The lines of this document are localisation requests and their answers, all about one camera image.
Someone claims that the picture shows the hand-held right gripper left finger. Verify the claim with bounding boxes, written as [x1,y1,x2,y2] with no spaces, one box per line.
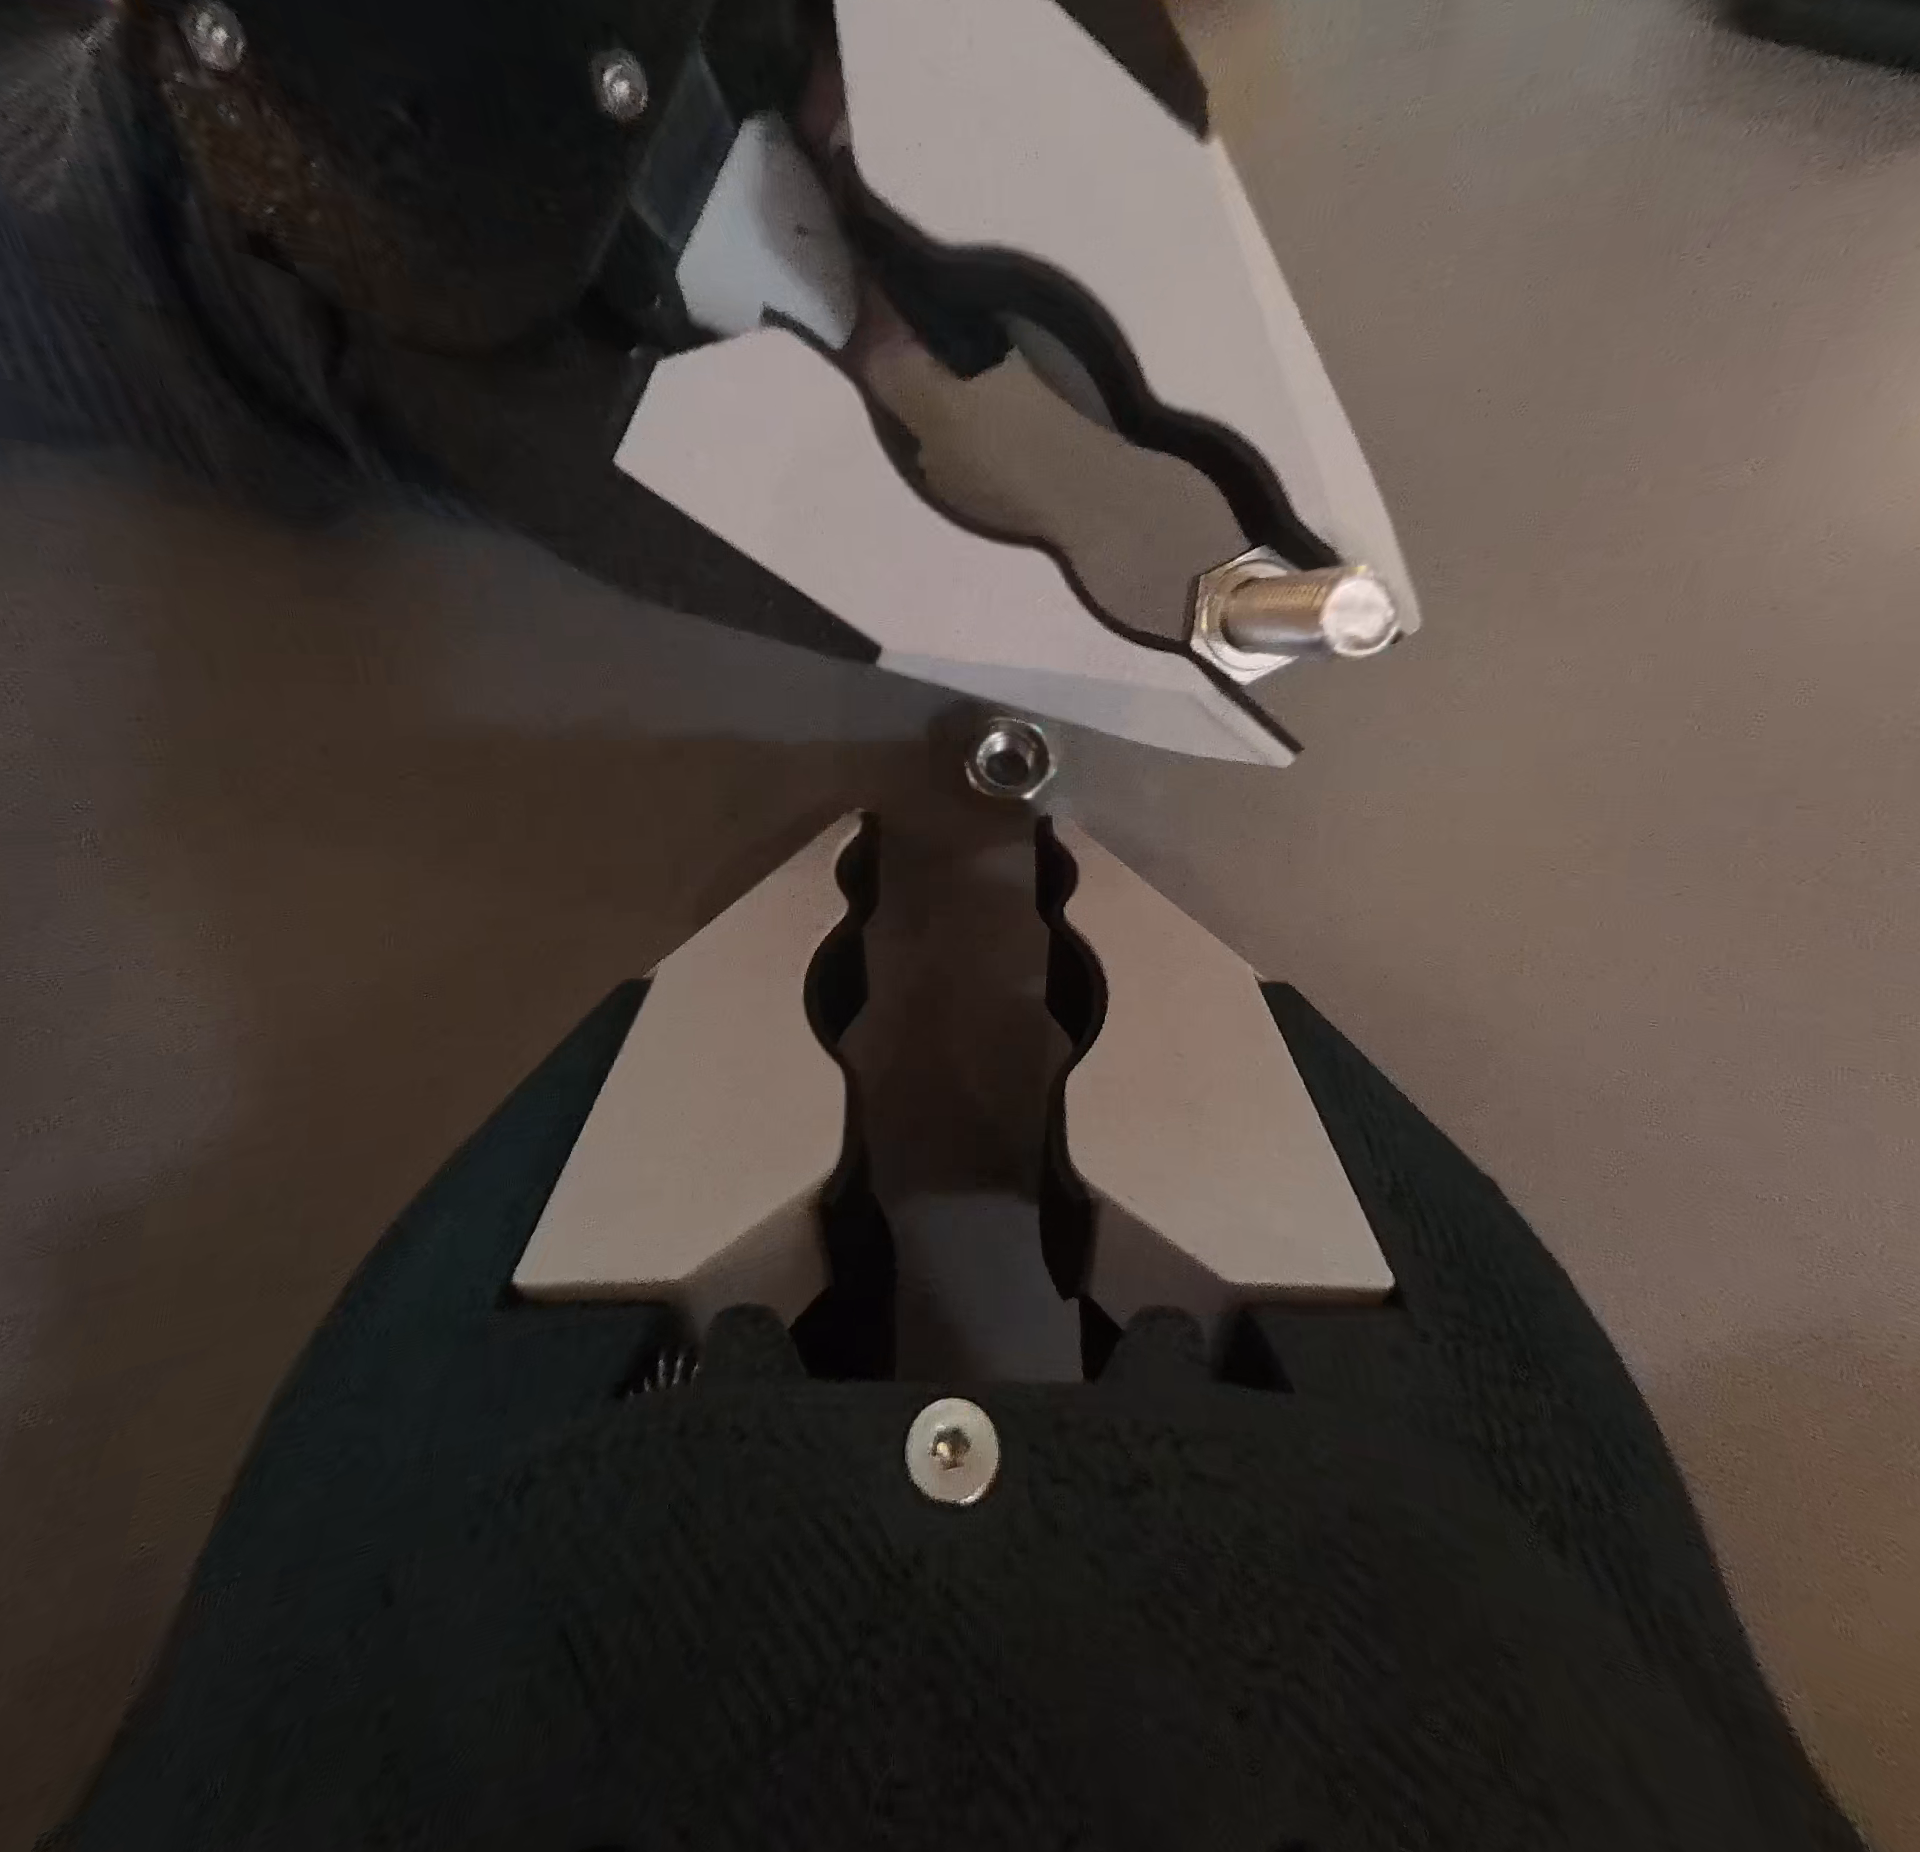
[510,811,902,1380]

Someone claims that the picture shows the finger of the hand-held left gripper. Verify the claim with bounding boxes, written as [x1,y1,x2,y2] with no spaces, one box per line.
[829,0,1422,643]
[616,120,1301,767]

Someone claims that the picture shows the steel hex bolt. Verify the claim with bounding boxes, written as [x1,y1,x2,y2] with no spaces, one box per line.
[1193,547,1407,679]

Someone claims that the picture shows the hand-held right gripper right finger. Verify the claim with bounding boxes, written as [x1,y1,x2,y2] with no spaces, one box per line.
[1035,815,1400,1309]

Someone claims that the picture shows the steel hex nut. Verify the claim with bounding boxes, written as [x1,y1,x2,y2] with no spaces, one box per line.
[963,712,1059,801]

